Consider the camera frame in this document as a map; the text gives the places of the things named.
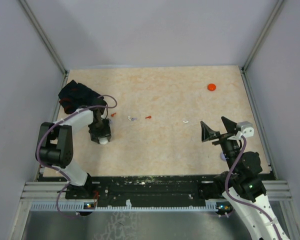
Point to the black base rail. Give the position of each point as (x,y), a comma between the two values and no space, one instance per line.
(147,191)

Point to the black cloth pouch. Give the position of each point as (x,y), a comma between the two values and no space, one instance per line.
(76,95)

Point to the purple earbud case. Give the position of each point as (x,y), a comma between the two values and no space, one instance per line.
(222,156)

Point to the white cable duct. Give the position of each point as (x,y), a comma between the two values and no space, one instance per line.
(67,206)

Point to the orange earbud case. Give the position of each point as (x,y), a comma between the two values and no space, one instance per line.
(211,87)

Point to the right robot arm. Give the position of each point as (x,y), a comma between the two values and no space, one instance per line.
(241,185)

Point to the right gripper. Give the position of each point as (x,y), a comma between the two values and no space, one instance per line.
(208,133)

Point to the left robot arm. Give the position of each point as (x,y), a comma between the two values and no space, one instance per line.
(55,149)

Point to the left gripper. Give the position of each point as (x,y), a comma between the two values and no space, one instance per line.
(105,133)

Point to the white earbud charging case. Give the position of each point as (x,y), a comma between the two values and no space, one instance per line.
(103,141)

